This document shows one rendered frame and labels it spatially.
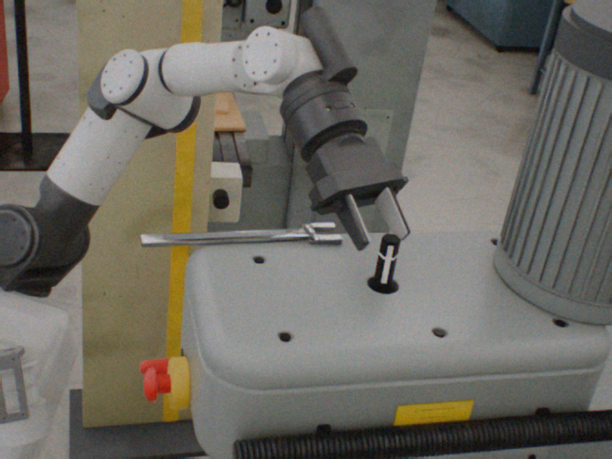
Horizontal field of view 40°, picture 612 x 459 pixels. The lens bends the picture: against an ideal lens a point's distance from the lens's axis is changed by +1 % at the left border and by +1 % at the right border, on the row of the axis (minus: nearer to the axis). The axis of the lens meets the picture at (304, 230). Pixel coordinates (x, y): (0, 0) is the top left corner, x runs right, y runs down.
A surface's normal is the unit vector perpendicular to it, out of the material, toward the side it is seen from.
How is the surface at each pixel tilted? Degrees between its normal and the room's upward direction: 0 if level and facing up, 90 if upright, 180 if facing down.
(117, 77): 57
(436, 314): 0
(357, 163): 30
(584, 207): 90
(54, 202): 63
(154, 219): 90
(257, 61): 70
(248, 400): 90
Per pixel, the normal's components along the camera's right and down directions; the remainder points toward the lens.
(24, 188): 0.12, -0.85
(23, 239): -0.26, 0.00
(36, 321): 0.48, -0.04
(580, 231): -0.48, 0.40
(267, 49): -0.63, -0.02
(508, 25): 0.23, 0.52
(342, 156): 0.37, -0.49
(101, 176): 0.58, 0.52
